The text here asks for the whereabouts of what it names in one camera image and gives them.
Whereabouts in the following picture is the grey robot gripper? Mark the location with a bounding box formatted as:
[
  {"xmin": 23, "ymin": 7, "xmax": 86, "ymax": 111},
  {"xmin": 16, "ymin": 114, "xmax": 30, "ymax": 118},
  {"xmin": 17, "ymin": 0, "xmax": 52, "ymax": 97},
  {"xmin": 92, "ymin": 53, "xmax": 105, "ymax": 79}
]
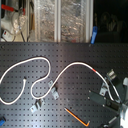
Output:
[{"xmin": 87, "ymin": 69, "xmax": 128, "ymax": 128}]

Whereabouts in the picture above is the white cable with red band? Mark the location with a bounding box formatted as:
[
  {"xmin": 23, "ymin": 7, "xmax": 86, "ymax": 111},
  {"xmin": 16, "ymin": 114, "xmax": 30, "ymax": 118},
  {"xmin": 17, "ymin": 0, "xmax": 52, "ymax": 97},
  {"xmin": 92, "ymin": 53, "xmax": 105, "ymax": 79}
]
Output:
[{"xmin": 0, "ymin": 56, "xmax": 123, "ymax": 106}]

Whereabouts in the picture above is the orange hex key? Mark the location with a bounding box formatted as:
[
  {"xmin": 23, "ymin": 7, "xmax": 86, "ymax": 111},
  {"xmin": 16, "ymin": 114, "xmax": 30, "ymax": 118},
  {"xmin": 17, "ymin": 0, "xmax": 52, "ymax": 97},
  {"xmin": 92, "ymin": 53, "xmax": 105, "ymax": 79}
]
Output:
[{"xmin": 64, "ymin": 108, "xmax": 90, "ymax": 127}]

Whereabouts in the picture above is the black perforated board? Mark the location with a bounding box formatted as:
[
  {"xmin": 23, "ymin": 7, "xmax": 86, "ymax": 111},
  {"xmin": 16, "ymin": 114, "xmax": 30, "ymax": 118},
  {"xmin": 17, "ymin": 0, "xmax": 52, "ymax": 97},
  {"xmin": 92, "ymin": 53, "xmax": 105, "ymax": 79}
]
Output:
[{"xmin": 0, "ymin": 42, "xmax": 128, "ymax": 128}]

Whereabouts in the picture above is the clear plastic storage bin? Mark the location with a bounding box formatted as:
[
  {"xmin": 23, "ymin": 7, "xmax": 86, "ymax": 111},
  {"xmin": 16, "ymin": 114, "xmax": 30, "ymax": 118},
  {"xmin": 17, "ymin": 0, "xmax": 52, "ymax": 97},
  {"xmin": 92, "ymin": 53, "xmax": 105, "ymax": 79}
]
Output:
[{"xmin": 34, "ymin": 0, "xmax": 94, "ymax": 43}]

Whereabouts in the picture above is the blue object bottom left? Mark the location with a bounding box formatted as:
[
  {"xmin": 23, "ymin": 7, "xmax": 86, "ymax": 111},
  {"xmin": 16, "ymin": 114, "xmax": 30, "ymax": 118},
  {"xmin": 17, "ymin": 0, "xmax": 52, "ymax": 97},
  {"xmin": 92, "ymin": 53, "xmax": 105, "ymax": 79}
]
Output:
[{"xmin": 0, "ymin": 116, "xmax": 6, "ymax": 126}]

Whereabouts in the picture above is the red tool on shelf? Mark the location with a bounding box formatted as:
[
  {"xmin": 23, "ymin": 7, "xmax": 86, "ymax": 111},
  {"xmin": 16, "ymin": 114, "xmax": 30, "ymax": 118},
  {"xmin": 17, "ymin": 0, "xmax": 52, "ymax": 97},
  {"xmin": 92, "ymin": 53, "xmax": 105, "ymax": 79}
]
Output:
[{"xmin": 1, "ymin": 4, "xmax": 25, "ymax": 15}]

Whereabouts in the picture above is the metal cable clip upper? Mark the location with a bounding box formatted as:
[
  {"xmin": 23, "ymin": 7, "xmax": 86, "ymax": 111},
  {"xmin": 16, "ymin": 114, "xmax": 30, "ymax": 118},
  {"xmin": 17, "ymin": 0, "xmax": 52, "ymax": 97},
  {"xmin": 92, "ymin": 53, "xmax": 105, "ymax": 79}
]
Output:
[{"xmin": 48, "ymin": 80, "xmax": 59, "ymax": 100}]

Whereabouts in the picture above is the metal cable clip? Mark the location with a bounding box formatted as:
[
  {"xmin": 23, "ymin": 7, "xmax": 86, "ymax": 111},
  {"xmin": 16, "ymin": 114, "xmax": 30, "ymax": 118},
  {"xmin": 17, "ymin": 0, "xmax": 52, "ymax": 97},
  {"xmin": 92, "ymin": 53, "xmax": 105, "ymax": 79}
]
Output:
[
  {"xmin": 48, "ymin": 80, "xmax": 59, "ymax": 100},
  {"xmin": 30, "ymin": 99, "xmax": 45, "ymax": 113}
]

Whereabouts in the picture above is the metal cable clip lower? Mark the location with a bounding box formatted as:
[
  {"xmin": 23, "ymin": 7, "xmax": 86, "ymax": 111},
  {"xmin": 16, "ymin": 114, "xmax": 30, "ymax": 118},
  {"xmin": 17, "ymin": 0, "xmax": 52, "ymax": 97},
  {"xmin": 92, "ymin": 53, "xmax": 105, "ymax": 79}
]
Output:
[{"xmin": 30, "ymin": 99, "xmax": 45, "ymax": 113}]

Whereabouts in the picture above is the blue clamp handle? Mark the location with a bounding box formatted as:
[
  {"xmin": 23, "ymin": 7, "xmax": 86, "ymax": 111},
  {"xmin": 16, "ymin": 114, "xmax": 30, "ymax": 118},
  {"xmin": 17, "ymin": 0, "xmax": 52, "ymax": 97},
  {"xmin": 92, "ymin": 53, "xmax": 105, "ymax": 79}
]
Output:
[{"xmin": 90, "ymin": 26, "xmax": 98, "ymax": 44}]

